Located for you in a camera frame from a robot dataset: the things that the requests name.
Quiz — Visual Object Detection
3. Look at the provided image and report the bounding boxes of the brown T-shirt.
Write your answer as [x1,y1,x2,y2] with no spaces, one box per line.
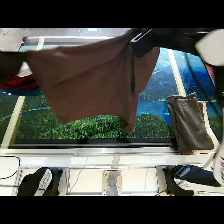
[25,29,161,136]

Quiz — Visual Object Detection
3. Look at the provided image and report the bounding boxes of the dark grey garment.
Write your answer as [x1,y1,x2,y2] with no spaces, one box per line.
[166,94,215,155]

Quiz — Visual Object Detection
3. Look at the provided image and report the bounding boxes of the white garment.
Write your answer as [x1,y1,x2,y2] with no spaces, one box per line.
[17,61,34,79]

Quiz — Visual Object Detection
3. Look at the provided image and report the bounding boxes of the red garment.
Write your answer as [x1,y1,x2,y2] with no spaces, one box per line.
[0,74,42,91]

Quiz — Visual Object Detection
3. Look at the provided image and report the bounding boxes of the silver frame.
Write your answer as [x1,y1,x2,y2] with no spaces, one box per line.
[0,145,224,197]

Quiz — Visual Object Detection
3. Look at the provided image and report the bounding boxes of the black cable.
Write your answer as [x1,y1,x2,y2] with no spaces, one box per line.
[0,155,22,188]

